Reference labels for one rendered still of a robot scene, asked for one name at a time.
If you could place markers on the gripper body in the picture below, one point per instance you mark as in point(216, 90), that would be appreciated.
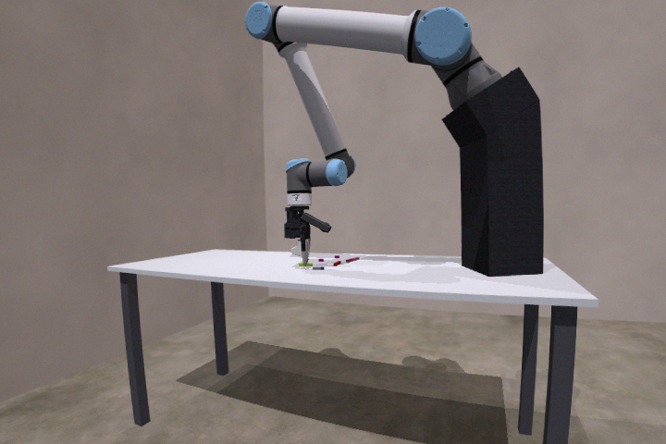
point(292, 227)

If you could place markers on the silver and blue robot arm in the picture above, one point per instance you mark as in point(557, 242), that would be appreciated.
point(436, 38)

